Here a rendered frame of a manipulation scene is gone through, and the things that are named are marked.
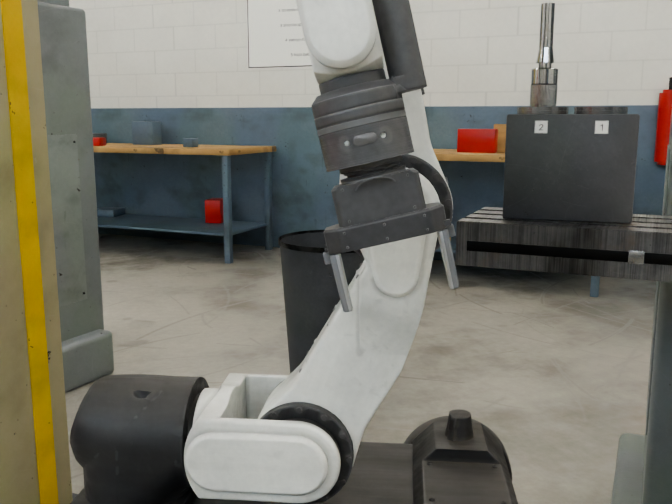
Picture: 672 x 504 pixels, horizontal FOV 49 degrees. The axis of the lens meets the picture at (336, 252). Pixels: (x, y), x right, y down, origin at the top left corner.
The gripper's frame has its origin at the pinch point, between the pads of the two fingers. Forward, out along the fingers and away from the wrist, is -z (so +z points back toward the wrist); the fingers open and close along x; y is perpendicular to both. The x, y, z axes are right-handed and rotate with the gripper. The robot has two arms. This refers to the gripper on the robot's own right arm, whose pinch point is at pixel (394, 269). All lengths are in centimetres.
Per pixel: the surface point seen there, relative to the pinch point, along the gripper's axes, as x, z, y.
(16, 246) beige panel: -91, 8, 107
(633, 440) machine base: 56, -87, 134
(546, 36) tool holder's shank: 35, 24, 63
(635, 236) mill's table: 39, -11, 48
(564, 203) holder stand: 32, -5, 59
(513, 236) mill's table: 21, -8, 55
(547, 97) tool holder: 33, 14, 62
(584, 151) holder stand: 36, 3, 58
